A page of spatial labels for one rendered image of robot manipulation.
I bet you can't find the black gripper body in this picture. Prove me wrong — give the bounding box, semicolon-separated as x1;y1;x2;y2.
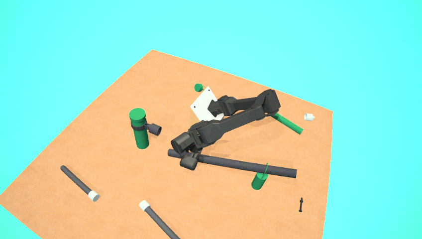
180;145;203;171

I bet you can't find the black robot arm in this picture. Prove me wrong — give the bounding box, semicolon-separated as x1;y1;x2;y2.
171;89;281;154

